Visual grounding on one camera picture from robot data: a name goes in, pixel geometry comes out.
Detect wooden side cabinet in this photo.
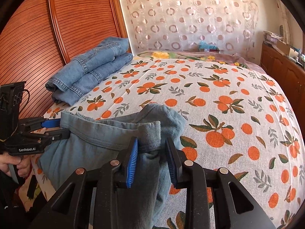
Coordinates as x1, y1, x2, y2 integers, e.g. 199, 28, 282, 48
260, 43, 304, 110

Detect orange print bedspread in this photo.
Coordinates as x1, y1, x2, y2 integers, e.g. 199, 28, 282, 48
45, 58, 304, 228

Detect person's left hand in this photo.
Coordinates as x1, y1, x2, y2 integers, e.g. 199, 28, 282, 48
0, 152, 31, 177

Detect wooden slatted wardrobe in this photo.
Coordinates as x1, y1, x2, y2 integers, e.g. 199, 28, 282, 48
1, 0, 127, 118

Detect folded blue denim jeans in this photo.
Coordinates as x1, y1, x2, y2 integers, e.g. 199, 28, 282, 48
45, 37, 133, 106

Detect clutter on cabinet top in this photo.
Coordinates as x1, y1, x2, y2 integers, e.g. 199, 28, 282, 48
263, 31, 304, 68

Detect sheer circle pattern curtain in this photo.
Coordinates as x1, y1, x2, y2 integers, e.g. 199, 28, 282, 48
120, 0, 258, 61

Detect grey-blue pants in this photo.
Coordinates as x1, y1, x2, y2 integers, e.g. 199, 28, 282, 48
38, 103, 186, 228

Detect teal object by curtain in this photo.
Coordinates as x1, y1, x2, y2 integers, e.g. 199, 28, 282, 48
198, 41, 220, 53

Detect floral pink blanket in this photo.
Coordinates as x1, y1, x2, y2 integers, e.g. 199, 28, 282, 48
134, 51, 266, 74

